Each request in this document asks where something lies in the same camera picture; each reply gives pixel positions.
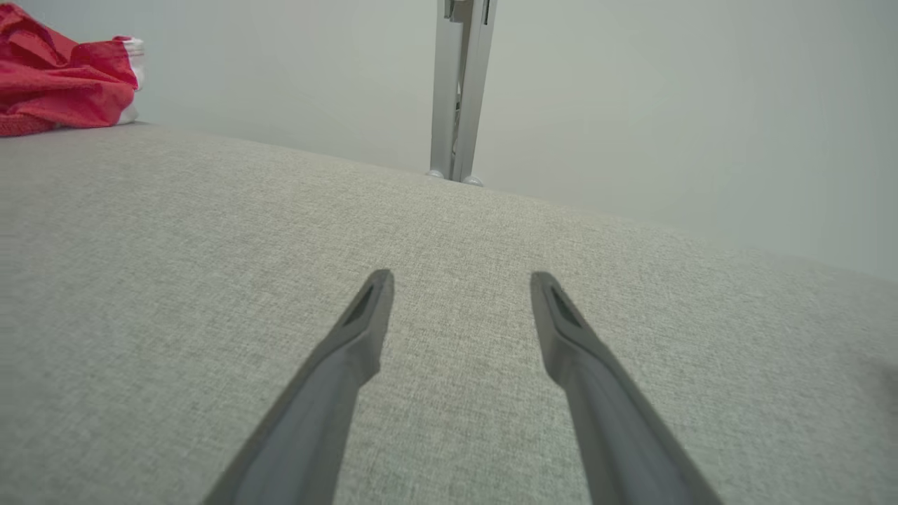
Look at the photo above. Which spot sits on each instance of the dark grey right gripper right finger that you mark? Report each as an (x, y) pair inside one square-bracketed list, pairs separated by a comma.
[(617, 435)]

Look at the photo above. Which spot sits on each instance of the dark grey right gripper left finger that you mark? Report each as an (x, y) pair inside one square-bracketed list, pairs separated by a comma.
[(316, 421)]

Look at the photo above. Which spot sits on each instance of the red shorts white trim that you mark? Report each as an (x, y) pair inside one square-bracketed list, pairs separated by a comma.
[(63, 84)]

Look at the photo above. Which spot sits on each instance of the grey metal partition post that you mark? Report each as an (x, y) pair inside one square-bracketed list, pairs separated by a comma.
[(463, 84)]

